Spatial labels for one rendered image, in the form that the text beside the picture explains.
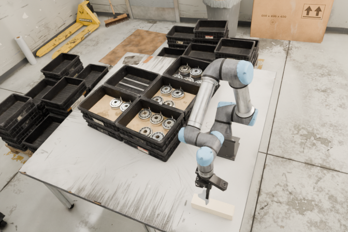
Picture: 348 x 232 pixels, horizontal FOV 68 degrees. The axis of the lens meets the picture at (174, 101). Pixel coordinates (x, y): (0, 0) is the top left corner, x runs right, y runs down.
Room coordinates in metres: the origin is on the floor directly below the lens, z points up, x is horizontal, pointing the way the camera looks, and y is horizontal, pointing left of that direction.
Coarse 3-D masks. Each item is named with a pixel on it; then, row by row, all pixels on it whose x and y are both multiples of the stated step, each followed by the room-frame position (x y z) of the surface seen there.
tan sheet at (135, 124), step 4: (152, 112) 1.41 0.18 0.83; (136, 116) 1.40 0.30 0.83; (132, 120) 1.36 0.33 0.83; (136, 120) 1.36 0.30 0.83; (128, 124) 1.33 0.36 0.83; (132, 124) 1.32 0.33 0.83; (136, 124) 1.31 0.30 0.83; (140, 124) 1.31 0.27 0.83; (144, 124) 1.30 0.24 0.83; (148, 124) 1.29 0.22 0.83; (132, 128) 1.28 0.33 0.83; (136, 128) 1.27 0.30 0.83; (152, 128) 1.24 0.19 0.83; (156, 128) 1.24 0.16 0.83; (160, 128) 1.23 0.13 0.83; (164, 132) 1.19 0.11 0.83
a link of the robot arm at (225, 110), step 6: (222, 102) 1.18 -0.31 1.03; (228, 102) 1.17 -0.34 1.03; (234, 102) 1.17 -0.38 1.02; (222, 108) 1.15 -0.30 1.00; (228, 108) 1.14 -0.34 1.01; (234, 108) 1.12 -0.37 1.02; (216, 114) 1.15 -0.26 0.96; (222, 114) 1.12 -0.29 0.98; (228, 114) 1.10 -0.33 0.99; (222, 120) 1.10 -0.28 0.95; (228, 120) 1.09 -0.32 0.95
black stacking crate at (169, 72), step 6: (180, 60) 1.94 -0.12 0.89; (186, 60) 1.91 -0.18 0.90; (192, 60) 1.87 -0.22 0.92; (174, 66) 1.86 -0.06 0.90; (180, 66) 1.93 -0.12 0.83; (192, 66) 1.87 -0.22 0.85; (198, 66) 1.83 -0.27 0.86; (204, 66) 1.80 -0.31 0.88; (168, 72) 1.78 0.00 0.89; (174, 72) 1.84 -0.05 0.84; (192, 78) 1.73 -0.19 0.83; (198, 78) 1.71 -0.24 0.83
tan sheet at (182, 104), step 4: (160, 92) 1.62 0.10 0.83; (184, 92) 1.57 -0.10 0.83; (164, 96) 1.56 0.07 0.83; (168, 96) 1.55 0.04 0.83; (184, 96) 1.52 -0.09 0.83; (188, 96) 1.51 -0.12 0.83; (192, 96) 1.50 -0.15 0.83; (164, 100) 1.51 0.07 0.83; (172, 100) 1.50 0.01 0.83; (176, 100) 1.49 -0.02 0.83; (180, 100) 1.48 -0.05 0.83; (184, 100) 1.47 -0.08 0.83; (188, 100) 1.46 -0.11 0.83; (176, 104) 1.45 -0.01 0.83; (180, 104) 1.44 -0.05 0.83; (184, 104) 1.43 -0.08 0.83; (188, 104) 1.42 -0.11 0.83; (180, 108) 1.40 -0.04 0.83; (184, 108) 1.39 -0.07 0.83
